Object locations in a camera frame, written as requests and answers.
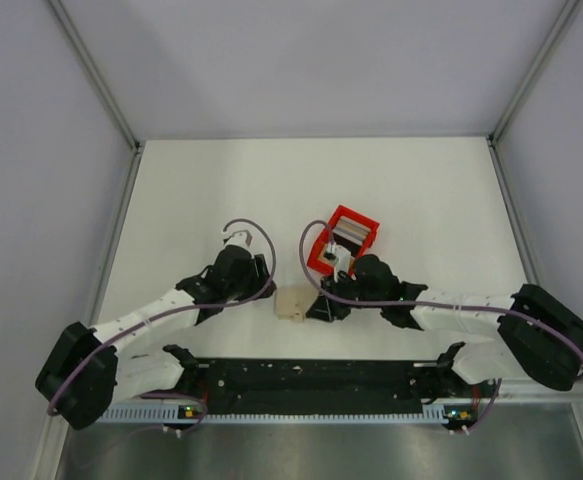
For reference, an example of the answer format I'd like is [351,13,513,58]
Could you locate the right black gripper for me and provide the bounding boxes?
[307,269,385,322]

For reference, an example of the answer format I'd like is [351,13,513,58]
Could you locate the beige card holder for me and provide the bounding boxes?
[274,285,318,323]

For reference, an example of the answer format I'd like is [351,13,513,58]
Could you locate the red plastic card tray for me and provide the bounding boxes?
[305,205,380,275]

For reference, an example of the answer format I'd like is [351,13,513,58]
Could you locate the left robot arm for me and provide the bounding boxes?
[35,245,276,430]

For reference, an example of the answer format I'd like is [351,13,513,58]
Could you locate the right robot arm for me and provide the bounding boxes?
[306,255,583,396]

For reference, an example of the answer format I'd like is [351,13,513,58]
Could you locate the stack of upright cards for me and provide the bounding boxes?
[333,216,371,248]

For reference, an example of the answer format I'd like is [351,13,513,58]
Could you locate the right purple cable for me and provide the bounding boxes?
[298,221,583,384]

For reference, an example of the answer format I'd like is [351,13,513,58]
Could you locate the purple cable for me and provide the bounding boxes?
[298,221,583,384]
[45,219,278,417]

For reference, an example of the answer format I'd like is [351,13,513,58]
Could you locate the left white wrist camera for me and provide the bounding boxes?
[223,229,253,251]

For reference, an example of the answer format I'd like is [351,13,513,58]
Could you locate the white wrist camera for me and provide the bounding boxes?
[223,229,253,251]
[322,242,353,278]

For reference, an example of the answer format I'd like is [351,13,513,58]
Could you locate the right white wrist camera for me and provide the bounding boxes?
[322,242,353,278]

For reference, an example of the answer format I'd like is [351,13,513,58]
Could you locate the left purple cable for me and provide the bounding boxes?
[45,219,278,417]

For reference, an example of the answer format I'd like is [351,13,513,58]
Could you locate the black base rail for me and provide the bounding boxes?
[143,357,495,414]

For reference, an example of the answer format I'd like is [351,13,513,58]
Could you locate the white slotted cable duct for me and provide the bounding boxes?
[95,402,477,427]

